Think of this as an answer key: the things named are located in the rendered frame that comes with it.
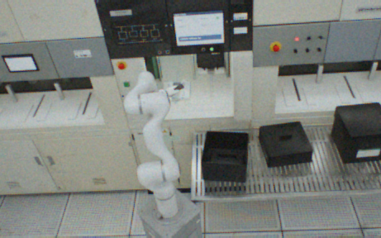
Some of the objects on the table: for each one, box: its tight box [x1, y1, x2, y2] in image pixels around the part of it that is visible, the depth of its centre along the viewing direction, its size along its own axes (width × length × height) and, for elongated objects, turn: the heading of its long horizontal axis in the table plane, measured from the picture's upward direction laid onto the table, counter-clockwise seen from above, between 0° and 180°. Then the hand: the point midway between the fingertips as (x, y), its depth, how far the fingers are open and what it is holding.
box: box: [331, 102, 381, 164], centre depth 245 cm, size 29×29×25 cm
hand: (178, 88), depth 251 cm, fingers open, 4 cm apart
